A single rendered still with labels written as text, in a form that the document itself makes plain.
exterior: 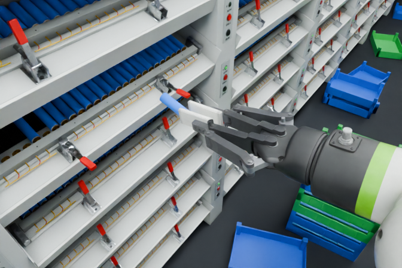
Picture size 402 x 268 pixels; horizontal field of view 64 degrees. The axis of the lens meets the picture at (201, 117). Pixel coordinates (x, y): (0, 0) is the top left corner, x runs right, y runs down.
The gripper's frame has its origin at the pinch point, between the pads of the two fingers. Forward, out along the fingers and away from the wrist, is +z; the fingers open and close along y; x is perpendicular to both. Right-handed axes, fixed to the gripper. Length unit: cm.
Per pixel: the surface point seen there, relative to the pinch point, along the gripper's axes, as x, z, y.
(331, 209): 76, -10, -52
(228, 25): 0.0, 18.5, -35.5
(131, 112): 8.0, 22.8, -1.7
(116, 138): 10.3, 21.6, 4.6
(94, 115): 4.3, 24.7, 5.8
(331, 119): 99, 18, -134
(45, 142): 3.7, 25.4, 16.5
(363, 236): 85, -23, -54
